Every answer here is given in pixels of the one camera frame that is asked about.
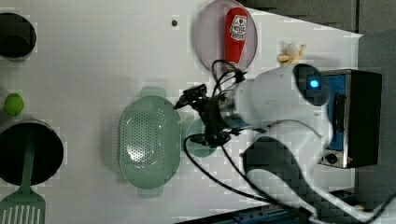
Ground red ketchup bottle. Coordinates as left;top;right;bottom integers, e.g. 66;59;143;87
224;7;248;65

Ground black small cup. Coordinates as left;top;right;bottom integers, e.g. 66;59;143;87
0;12;37;61

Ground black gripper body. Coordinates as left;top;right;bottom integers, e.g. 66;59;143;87
182;84;240;147

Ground green plastic spatula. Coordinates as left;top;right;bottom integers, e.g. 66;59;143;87
0;133;46;224

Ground grey round plate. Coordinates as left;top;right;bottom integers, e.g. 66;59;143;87
194;0;258;71

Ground peeled toy banana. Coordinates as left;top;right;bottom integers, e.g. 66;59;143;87
276;44;306;66

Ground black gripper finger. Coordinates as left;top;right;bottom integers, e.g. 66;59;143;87
174;99;188;109

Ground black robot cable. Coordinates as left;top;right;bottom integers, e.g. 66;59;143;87
182;59;316;218

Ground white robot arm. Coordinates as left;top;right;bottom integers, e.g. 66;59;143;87
176;63;395;224

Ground green lime toy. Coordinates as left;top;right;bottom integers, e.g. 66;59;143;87
5;93;25;116

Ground black cylindrical container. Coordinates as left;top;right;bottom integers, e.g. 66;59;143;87
0;120;64;186

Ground green plastic strainer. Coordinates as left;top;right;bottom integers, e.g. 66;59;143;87
119;86;181;199

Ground green plastic cup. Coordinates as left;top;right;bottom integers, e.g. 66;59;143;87
186;119;216;158

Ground black toaster oven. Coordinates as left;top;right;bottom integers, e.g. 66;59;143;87
320;69;382;169

